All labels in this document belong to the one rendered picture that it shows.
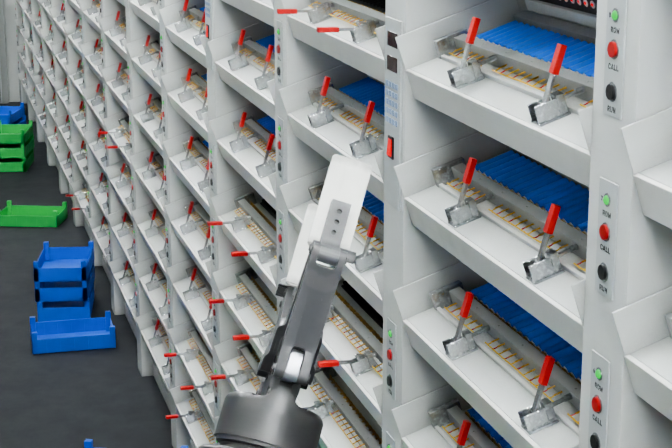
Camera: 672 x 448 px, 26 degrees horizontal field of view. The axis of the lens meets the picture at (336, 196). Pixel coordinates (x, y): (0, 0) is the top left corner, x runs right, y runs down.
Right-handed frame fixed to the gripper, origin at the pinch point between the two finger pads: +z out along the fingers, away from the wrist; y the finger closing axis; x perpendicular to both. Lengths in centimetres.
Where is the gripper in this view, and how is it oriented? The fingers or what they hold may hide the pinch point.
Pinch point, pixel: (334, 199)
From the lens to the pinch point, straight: 111.8
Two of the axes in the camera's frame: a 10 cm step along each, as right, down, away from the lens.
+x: -9.5, -2.9, -0.7
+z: 2.6, -9.2, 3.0
